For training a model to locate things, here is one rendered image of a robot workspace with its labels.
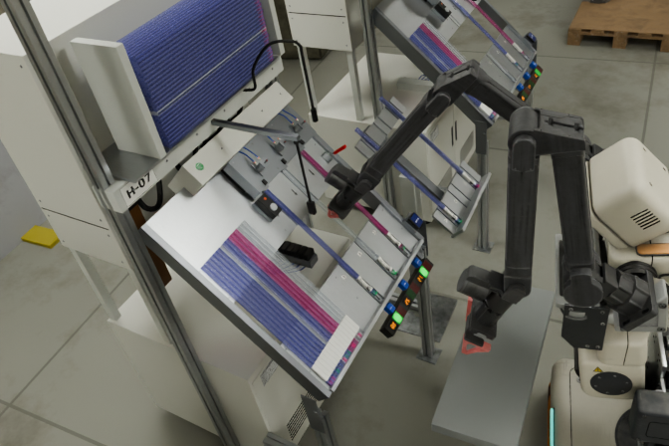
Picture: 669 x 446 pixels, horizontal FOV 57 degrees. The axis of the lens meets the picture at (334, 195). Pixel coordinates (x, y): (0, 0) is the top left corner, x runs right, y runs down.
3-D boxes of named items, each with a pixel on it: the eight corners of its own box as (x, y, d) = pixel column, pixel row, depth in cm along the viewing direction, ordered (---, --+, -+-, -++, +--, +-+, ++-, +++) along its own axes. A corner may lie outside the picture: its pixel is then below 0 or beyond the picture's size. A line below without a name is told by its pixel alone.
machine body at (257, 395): (369, 337, 280) (350, 238, 242) (287, 476, 236) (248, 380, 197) (253, 298, 310) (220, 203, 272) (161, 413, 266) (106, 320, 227)
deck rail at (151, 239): (322, 395, 182) (332, 392, 178) (318, 401, 181) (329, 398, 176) (139, 230, 174) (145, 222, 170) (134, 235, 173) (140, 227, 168)
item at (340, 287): (414, 243, 222) (419, 240, 220) (323, 391, 180) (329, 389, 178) (376, 206, 220) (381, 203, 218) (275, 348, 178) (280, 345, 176)
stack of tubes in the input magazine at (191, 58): (274, 59, 198) (255, -25, 182) (169, 148, 166) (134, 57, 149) (243, 55, 204) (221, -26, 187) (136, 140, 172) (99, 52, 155)
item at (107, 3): (308, 316, 295) (206, -51, 189) (219, 442, 251) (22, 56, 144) (200, 278, 326) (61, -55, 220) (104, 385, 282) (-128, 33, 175)
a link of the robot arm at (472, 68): (460, 65, 148) (465, 45, 155) (426, 102, 157) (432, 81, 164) (600, 167, 156) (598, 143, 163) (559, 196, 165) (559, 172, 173)
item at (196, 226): (336, 174, 220) (343, 167, 216) (226, 309, 178) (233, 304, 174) (268, 109, 216) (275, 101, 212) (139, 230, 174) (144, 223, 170)
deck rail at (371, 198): (414, 244, 225) (424, 238, 221) (412, 247, 224) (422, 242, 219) (271, 106, 217) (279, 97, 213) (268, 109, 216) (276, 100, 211)
